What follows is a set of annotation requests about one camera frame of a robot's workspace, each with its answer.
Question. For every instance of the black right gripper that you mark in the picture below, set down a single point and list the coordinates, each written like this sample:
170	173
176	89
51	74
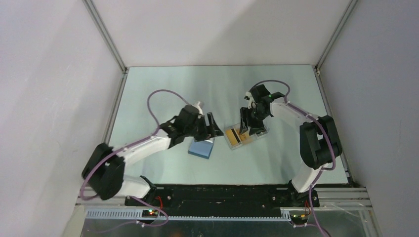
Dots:
244	113

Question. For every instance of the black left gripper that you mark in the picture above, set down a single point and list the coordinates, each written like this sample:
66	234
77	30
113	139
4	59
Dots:
211	131

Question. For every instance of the blue leather card holder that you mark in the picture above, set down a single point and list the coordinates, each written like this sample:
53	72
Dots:
202	149

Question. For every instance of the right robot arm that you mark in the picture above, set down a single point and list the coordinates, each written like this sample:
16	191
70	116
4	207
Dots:
319	142

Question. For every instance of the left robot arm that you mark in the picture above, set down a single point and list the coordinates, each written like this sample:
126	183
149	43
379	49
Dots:
105	171

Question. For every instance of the black credit card stack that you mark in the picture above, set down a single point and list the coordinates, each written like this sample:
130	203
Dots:
261	132

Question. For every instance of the gold credit card stack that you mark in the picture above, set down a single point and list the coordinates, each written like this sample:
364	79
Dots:
235	139

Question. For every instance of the clear acrylic card tray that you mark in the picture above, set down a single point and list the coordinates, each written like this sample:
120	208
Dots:
237	126

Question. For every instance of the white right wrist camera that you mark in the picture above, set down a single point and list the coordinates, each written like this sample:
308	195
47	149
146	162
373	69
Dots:
251	102

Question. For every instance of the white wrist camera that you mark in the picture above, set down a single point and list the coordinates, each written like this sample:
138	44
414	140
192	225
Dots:
251	102
199	106

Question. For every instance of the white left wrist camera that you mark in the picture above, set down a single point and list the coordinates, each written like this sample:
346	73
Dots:
199	106

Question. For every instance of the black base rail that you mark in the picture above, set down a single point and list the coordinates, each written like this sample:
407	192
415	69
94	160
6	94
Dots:
229	201

